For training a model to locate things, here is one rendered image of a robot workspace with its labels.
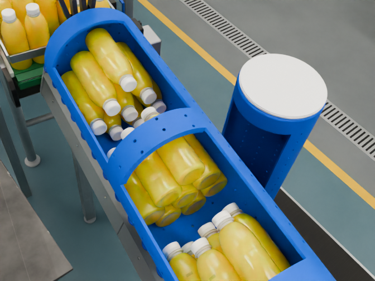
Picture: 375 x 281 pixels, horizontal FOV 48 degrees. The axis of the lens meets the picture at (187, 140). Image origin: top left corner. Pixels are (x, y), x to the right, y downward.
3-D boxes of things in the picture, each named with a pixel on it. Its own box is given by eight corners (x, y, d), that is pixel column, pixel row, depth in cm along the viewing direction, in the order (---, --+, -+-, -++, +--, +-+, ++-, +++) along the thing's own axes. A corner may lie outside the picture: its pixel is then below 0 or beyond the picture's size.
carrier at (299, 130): (208, 183, 210) (192, 232, 193) (247, 45, 141) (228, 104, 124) (263, 200, 207) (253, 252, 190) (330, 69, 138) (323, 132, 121)
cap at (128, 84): (118, 88, 107) (121, 92, 106) (121, 76, 104) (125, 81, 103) (131, 86, 109) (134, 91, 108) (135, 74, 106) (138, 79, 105)
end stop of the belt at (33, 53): (11, 63, 134) (9, 56, 132) (11, 62, 135) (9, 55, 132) (125, 32, 150) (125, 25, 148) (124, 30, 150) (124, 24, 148)
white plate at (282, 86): (249, 44, 140) (248, 47, 141) (230, 101, 123) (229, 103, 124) (331, 67, 137) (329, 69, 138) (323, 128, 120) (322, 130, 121)
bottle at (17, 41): (29, 54, 145) (18, 8, 130) (34, 67, 141) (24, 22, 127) (8, 58, 142) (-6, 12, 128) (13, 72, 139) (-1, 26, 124)
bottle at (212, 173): (218, 166, 94) (176, 110, 103) (192, 184, 94) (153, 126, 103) (223, 177, 100) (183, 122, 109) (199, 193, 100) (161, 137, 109)
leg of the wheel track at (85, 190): (86, 225, 205) (73, 150, 156) (82, 216, 208) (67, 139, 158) (97, 220, 207) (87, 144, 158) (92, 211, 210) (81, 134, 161)
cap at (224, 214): (234, 214, 84) (229, 207, 85) (218, 223, 83) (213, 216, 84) (230, 223, 88) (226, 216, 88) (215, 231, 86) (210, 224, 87)
